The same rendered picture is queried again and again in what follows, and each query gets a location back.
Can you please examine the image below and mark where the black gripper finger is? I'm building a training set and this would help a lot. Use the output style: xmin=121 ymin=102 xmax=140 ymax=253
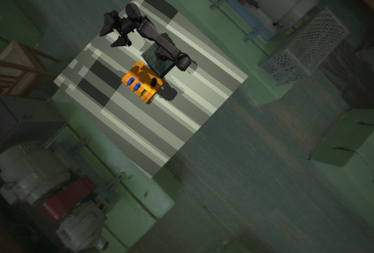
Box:
xmin=99 ymin=18 xmax=114 ymax=37
xmin=110 ymin=36 xmax=127 ymax=47

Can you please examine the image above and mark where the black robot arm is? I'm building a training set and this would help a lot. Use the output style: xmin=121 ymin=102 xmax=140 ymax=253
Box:
xmin=110 ymin=3 xmax=192 ymax=71

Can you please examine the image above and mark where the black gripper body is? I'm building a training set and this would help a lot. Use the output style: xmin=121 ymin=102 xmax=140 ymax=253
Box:
xmin=104 ymin=12 xmax=135 ymax=47

